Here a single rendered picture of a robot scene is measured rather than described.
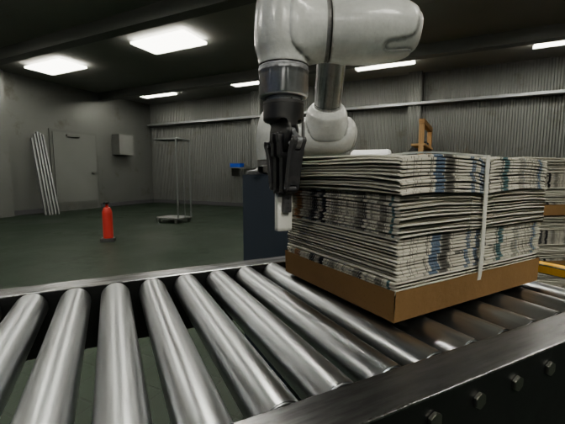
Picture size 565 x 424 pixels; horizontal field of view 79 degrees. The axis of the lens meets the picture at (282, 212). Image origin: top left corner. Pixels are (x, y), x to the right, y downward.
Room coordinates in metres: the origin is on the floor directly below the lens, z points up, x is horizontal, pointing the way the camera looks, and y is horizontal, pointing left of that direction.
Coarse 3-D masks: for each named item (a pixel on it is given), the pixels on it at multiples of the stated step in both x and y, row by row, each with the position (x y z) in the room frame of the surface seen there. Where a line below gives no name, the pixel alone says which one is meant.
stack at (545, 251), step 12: (552, 216) 1.40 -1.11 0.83; (564, 216) 1.40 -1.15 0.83; (540, 228) 1.38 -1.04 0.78; (552, 228) 1.38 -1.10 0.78; (564, 228) 1.39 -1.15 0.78; (540, 240) 1.38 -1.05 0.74; (552, 240) 1.39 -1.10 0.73; (564, 240) 1.40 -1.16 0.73; (540, 252) 1.37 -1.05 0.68; (552, 252) 1.38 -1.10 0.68; (564, 252) 1.39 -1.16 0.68; (540, 276) 1.37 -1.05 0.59; (552, 276) 1.38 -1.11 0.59; (564, 288) 1.38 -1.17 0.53
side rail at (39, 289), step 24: (216, 264) 0.76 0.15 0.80; (240, 264) 0.76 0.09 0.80; (264, 264) 0.77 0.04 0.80; (24, 288) 0.60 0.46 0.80; (48, 288) 0.60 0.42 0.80; (72, 288) 0.60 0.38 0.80; (96, 288) 0.62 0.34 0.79; (168, 288) 0.67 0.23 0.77; (48, 312) 0.58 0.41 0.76; (96, 312) 0.62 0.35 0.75; (96, 336) 0.61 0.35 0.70; (144, 336) 0.65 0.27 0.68
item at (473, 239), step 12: (492, 156) 0.54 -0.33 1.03; (480, 168) 0.52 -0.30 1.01; (492, 168) 0.53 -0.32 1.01; (480, 180) 0.53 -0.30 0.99; (492, 180) 0.54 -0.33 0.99; (480, 192) 0.52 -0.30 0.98; (492, 192) 0.53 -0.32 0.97; (480, 204) 0.53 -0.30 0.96; (492, 204) 0.54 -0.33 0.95; (480, 216) 0.53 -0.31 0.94; (492, 216) 0.54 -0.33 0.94; (480, 228) 0.53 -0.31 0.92; (468, 240) 0.52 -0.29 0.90; (480, 240) 0.54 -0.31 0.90; (468, 252) 0.52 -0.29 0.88; (468, 264) 0.52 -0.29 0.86
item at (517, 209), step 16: (512, 160) 0.56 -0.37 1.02; (528, 160) 0.59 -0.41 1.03; (496, 176) 0.55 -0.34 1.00; (512, 176) 0.57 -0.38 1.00; (528, 176) 0.59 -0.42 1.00; (544, 176) 0.62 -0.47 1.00; (496, 192) 0.55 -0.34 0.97; (512, 192) 0.57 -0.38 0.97; (528, 192) 0.59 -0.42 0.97; (544, 192) 0.62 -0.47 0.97; (496, 208) 0.55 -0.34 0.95; (512, 208) 0.57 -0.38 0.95; (528, 208) 0.59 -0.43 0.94; (496, 224) 0.55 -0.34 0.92; (512, 224) 0.57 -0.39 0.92; (528, 224) 0.60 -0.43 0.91; (496, 240) 0.55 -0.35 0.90; (512, 240) 0.58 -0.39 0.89; (528, 240) 0.61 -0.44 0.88; (496, 256) 0.56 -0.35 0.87; (512, 256) 0.58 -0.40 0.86; (528, 256) 0.61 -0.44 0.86
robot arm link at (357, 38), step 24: (336, 0) 0.61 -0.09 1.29; (360, 0) 0.60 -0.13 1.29; (384, 0) 0.60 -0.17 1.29; (408, 0) 0.61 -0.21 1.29; (336, 24) 0.59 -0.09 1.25; (360, 24) 0.59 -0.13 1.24; (384, 24) 0.59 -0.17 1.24; (408, 24) 0.60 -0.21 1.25; (336, 48) 0.61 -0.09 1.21; (360, 48) 0.61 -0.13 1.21; (384, 48) 0.61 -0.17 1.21; (408, 48) 0.62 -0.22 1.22
